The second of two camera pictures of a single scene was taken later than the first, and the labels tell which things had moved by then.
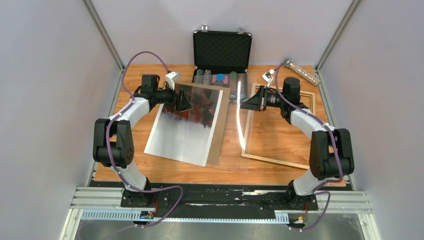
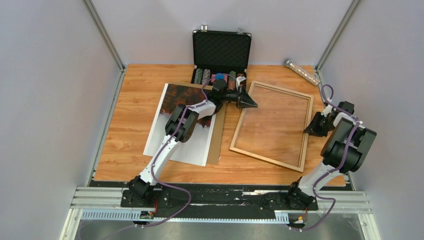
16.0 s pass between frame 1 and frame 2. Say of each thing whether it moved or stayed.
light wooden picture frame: moved
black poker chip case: stayed
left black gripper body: moved
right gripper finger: moved
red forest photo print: stayed
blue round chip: stayed
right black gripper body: moved
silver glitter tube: stayed
